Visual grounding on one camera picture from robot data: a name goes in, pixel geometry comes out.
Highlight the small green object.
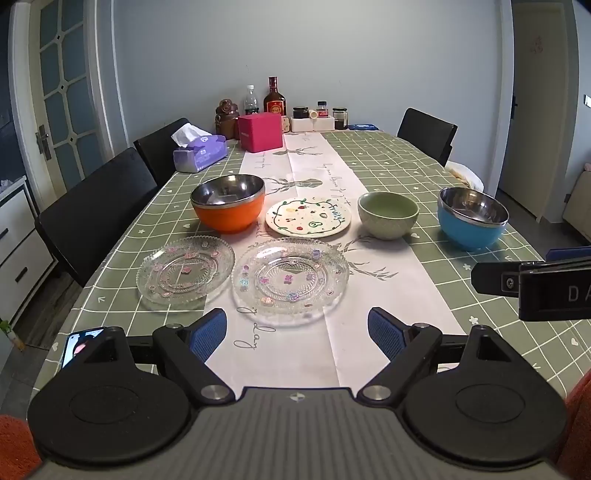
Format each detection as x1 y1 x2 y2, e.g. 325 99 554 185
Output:
0 318 24 352

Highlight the purple tissue box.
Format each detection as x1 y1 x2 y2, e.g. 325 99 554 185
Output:
172 124 228 173

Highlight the green ceramic bowl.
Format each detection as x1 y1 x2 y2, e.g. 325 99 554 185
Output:
358 191 420 241

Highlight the smartphone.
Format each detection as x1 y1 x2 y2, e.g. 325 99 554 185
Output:
61 326 108 370

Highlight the painted white ceramic plate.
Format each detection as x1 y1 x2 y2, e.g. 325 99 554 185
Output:
265 196 352 238

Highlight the glass paned door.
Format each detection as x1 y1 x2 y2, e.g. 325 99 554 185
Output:
9 0 116 190

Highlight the brown ceramic jar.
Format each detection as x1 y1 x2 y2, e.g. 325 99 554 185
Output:
215 98 241 140

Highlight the clear glass plate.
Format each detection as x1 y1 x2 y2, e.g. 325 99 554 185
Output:
136 234 235 311
232 239 350 328

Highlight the white cabinet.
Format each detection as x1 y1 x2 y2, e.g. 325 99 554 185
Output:
0 178 61 324

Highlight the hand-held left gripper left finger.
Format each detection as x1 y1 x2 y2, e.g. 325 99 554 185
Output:
85 308 234 403

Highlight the plain white door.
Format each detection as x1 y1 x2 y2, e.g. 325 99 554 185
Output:
501 0 561 217

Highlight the white holder box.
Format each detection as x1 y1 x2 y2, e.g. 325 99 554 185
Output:
290 116 336 134

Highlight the brown liquor bottle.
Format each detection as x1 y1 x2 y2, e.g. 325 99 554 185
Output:
263 76 288 116

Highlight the blue steel bowl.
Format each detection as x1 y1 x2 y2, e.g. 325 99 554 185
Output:
437 186 509 252

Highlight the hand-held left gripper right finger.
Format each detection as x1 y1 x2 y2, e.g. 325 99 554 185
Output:
356 307 513 403

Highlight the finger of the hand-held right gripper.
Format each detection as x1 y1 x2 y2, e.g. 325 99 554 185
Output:
546 246 591 263
471 261 522 296

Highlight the orange steel bowl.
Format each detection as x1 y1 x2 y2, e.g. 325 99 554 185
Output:
189 174 267 234

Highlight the black chair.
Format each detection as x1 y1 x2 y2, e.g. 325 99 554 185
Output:
34 148 158 287
397 107 459 168
133 117 214 188

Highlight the pale pink table runner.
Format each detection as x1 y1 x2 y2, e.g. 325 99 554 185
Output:
203 131 467 388

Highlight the pink box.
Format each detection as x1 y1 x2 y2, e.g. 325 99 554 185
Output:
237 112 283 152

